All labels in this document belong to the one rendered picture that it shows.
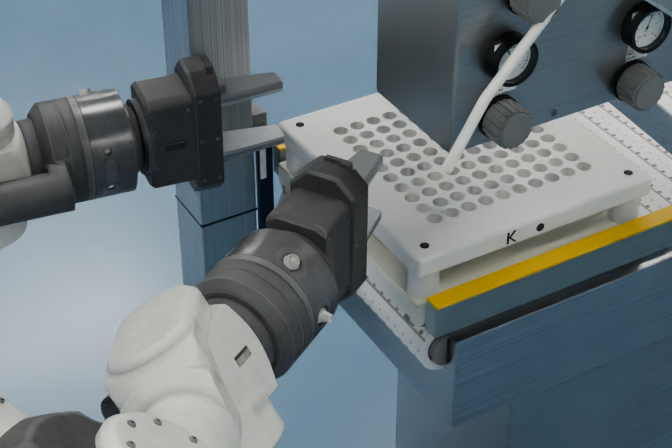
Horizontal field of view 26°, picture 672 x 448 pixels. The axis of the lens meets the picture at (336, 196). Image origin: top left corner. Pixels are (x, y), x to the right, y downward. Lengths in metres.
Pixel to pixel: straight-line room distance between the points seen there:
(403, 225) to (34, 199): 0.30
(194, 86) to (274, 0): 2.51
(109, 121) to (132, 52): 2.32
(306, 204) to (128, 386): 0.24
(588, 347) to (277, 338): 0.42
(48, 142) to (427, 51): 0.32
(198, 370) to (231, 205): 0.53
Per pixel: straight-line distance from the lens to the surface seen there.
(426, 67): 1.05
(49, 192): 1.16
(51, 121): 1.19
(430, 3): 1.03
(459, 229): 1.22
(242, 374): 0.98
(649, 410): 1.56
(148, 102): 1.20
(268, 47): 3.50
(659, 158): 1.46
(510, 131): 1.04
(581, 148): 1.33
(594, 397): 1.48
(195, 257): 1.45
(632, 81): 1.11
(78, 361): 2.62
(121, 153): 1.19
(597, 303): 1.32
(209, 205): 1.39
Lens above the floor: 1.72
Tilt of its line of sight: 35 degrees down
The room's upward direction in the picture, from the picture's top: straight up
